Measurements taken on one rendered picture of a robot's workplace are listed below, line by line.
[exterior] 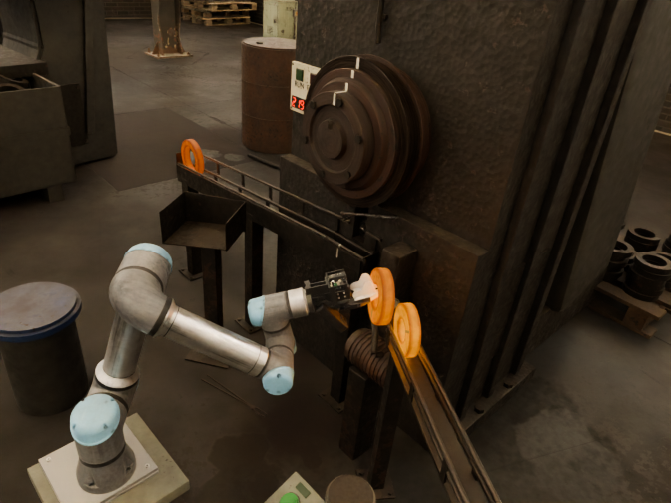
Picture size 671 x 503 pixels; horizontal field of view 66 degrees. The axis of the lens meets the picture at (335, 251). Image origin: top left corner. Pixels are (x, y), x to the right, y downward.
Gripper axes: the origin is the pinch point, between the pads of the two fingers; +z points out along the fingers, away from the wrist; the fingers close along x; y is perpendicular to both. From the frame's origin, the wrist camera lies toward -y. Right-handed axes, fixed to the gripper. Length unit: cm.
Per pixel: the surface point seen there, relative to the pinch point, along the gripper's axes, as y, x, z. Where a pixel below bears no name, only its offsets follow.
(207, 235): -11, 74, -56
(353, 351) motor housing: -33.6, 15.3, -10.1
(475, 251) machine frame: -5.4, 16.2, 31.8
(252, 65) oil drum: -4, 336, -36
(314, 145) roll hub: 25, 49, -8
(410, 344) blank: -14.2, -7.5, 4.7
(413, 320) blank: -9.3, -3.9, 6.9
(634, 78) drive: 23, 53, 101
